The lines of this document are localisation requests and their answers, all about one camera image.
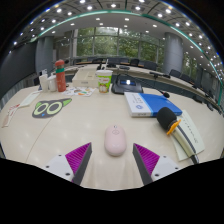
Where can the blue and white book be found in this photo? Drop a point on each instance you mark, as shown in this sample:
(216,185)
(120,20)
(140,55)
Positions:
(156,104)

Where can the white lidded ceramic cup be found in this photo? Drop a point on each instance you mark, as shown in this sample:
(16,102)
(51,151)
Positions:
(52,84)

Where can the black cat-shaped mouse pad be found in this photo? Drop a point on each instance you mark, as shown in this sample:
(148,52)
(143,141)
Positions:
(50,108)

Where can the beige cardboard box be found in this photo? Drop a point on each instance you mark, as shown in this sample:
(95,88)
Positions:
(84,80)

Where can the curved conference desk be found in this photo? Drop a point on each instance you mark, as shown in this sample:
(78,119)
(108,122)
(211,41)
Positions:
(140,72)

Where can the black gooseneck microphone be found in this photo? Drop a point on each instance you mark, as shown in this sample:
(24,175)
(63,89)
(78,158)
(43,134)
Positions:
(165,95)

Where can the pale green paper notebook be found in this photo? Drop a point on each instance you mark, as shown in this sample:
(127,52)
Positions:
(194,133)

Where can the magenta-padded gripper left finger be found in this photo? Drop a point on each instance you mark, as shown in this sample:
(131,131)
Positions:
(77,158)

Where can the pink computer mouse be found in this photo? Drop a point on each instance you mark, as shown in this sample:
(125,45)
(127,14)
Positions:
(115,140)

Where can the green printed paper cup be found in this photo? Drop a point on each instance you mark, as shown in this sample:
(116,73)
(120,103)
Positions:
(104,81)

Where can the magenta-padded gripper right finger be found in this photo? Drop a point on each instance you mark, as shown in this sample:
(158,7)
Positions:
(147,158)

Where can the group of black office chairs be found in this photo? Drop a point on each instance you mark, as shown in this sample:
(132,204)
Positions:
(175,73)

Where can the group of ceiling lights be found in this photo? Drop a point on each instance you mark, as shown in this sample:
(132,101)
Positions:
(113,5)

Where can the red drink bottle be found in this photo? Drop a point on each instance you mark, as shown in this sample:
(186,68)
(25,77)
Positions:
(60,78)

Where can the red and white booklet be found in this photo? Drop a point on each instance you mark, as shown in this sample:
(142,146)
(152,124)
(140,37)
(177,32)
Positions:
(10,116)

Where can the stack of white paper cups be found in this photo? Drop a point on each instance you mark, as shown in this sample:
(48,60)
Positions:
(43,83)

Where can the black foam handheld microphone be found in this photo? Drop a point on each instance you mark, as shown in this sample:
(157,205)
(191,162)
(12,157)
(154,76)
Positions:
(166,117)

